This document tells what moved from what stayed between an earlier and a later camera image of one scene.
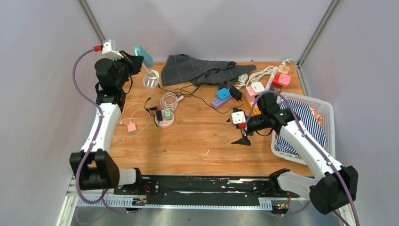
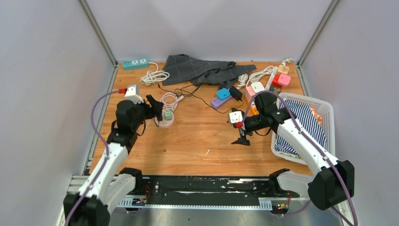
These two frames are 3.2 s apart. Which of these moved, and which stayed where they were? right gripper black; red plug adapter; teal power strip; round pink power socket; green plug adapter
Moved: teal power strip
Stayed: right gripper black; green plug adapter; red plug adapter; round pink power socket
